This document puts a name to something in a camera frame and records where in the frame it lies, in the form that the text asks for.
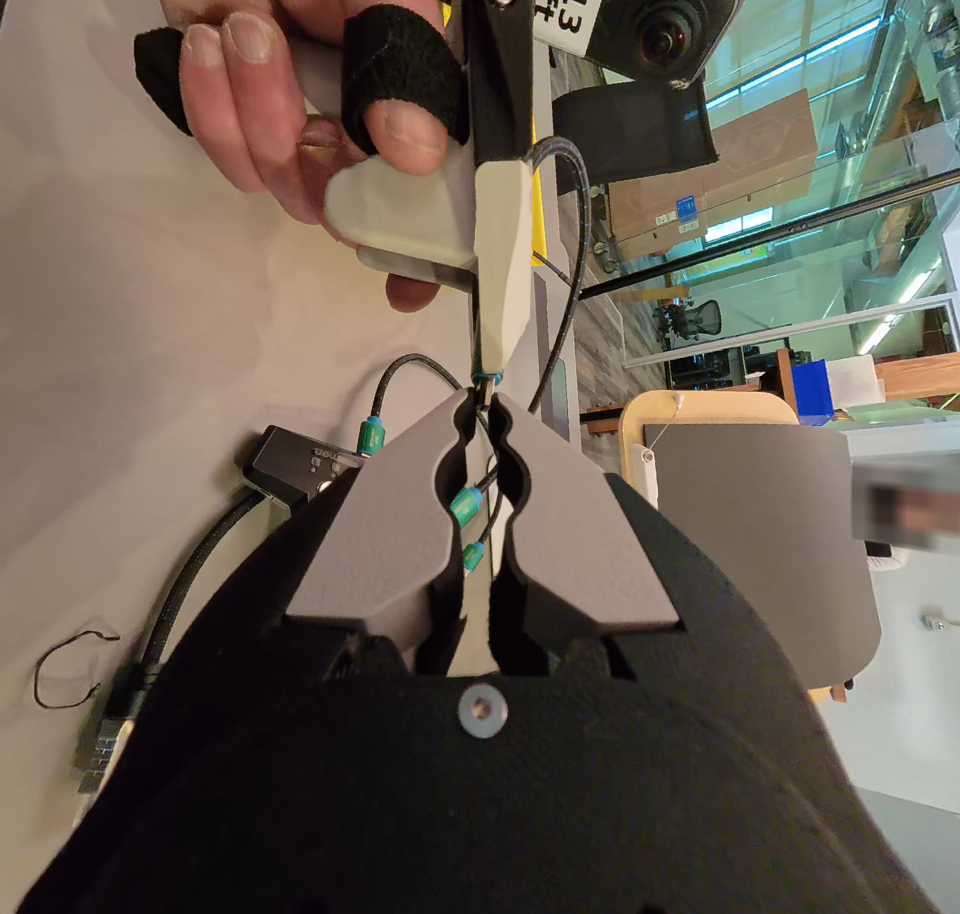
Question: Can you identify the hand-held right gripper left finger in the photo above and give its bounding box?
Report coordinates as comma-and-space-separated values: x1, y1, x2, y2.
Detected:
282, 389, 478, 672

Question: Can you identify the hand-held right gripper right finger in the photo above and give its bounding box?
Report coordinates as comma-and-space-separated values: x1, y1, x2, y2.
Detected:
488, 392, 679, 675

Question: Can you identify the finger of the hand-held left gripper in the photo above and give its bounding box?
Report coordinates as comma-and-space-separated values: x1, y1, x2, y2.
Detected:
473, 157, 537, 383

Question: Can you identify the black braided hdmi cable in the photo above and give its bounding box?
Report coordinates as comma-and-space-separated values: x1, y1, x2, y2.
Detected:
468, 134, 591, 420

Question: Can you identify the dark monitor with wooden back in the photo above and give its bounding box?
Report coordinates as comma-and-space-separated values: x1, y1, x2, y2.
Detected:
615, 389, 886, 698

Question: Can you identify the grey adapter with braided cable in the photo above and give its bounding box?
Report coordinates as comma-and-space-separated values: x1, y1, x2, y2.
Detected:
72, 491, 268, 780

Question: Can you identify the person's left hand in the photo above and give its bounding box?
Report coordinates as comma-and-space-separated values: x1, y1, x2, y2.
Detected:
143, 0, 489, 315

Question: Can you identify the black office chair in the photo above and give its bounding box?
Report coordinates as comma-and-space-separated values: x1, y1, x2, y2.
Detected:
555, 82, 721, 188

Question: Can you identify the brown cardboard box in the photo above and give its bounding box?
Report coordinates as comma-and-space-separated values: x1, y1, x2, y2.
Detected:
600, 89, 823, 255

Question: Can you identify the black mesh swivel chair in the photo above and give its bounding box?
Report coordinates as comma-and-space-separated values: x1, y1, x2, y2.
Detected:
660, 296, 724, 345

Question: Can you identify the blue storage bin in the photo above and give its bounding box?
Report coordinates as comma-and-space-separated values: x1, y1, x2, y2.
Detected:
789, 359, 835, 423

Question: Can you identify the black boom pole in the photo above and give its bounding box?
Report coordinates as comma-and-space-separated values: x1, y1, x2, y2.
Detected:
578, 164, 960, 303

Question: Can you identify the thin dark twist tie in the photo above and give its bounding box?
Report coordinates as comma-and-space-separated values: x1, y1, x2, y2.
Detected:
33, 626, 124, 713

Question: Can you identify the brown wooden side desk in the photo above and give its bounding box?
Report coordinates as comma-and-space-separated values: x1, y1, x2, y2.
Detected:
773, 347, 960, 405

